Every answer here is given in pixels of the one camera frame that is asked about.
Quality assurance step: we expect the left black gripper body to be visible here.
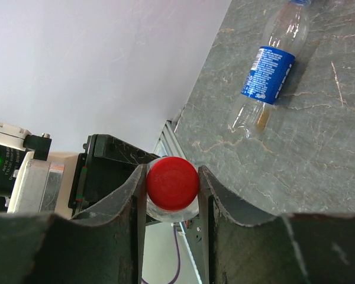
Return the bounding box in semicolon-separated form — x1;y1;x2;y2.
67;134;159;219

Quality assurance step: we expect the red bottle cap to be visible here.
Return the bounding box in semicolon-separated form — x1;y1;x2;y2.
146;156;199;212

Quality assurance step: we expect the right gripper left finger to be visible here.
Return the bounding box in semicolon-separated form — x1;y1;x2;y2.
0;165;147;283

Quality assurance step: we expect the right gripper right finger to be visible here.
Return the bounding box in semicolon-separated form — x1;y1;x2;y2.
198;166;355;283

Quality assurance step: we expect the clear bottle red label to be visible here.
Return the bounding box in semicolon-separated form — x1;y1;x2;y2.
147;161;199;223

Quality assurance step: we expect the clear bottle blue label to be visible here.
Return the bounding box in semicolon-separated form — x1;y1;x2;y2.
227;1;311;138

